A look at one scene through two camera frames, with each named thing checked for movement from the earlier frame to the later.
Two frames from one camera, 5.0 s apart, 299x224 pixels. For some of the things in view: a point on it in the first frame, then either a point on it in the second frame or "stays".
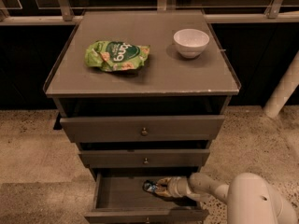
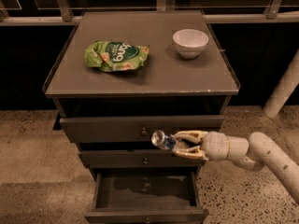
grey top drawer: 107,129 stays
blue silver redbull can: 149,186 → 162,140
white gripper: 176,187 → 216,146
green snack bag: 115,55 stays
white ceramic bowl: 191,42 stays
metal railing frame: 164,2 stays
